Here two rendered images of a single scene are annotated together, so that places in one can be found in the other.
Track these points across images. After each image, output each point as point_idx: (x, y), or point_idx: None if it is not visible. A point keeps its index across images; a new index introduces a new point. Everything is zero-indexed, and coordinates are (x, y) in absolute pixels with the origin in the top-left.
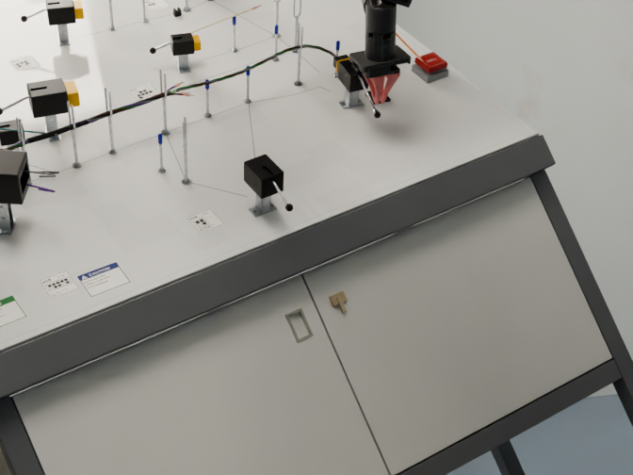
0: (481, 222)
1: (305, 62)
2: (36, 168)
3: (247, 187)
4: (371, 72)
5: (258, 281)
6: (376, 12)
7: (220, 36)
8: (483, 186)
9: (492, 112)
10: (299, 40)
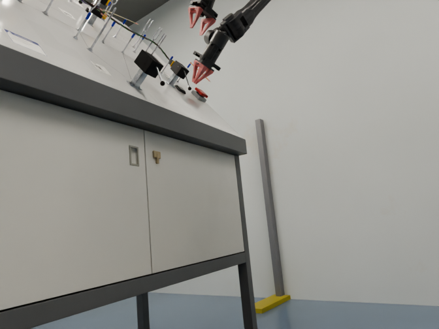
0: (217, 161)
1: None
2: None
3: (124, 74)
4: (205, 61)
5: (128, 112)
6: (221, 34)
7: (108, 30)
8: (226, 143)
9: (224, 122)
10: (159, 42)
